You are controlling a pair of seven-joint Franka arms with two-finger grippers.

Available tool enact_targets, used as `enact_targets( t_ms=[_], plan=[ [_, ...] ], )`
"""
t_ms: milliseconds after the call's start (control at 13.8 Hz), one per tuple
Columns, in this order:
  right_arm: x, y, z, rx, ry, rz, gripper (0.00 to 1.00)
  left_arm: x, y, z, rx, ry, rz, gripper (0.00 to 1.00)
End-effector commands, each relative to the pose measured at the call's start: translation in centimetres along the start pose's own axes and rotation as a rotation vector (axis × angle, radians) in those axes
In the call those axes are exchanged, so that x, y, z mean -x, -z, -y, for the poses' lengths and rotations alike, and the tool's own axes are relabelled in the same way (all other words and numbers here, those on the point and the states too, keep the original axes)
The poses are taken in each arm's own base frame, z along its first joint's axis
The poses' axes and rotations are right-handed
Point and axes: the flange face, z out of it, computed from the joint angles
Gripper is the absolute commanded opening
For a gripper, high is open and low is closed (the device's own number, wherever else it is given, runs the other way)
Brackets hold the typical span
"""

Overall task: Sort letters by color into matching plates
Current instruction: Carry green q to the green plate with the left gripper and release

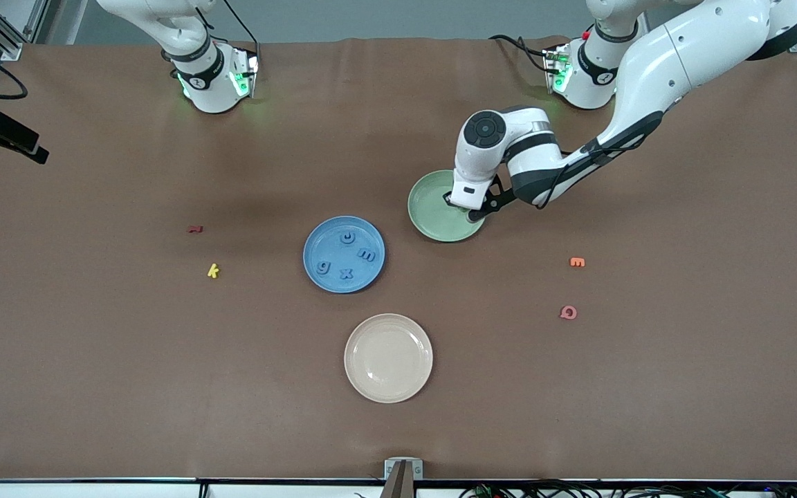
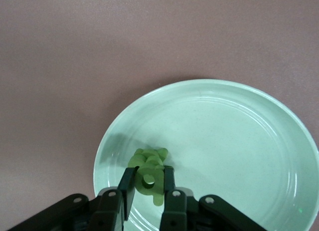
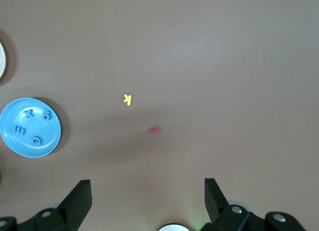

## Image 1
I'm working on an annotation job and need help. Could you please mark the beige pink plate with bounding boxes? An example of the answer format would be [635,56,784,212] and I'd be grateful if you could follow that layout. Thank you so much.
[344,313,434,404]

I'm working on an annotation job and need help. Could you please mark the white table edge rail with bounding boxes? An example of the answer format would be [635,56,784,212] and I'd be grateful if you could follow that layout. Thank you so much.
[0,479,797,498]

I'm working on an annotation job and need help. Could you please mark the tangled black cables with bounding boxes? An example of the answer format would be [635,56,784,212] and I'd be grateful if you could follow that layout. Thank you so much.
[459,474,797,498]

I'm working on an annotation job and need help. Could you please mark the grey metal bracket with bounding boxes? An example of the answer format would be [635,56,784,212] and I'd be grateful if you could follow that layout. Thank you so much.
[384,458,424,480]

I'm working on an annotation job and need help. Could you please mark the brown table mat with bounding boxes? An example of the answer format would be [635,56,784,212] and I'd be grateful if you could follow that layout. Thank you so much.
[0,36,797,481]

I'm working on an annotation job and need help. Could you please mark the blue plate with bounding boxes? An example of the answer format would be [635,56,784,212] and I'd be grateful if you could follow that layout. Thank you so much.
[302,216,386,294]

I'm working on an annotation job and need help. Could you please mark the green plate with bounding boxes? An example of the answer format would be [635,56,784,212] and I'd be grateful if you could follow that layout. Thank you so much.
[407,169,488,243]

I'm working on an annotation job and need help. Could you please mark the thin black base cable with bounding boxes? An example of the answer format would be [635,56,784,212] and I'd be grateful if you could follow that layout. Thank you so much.
[221,0,261,46]

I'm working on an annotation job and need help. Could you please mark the dark brown pole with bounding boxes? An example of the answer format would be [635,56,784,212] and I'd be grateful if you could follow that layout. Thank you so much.
[379,460,417,498]

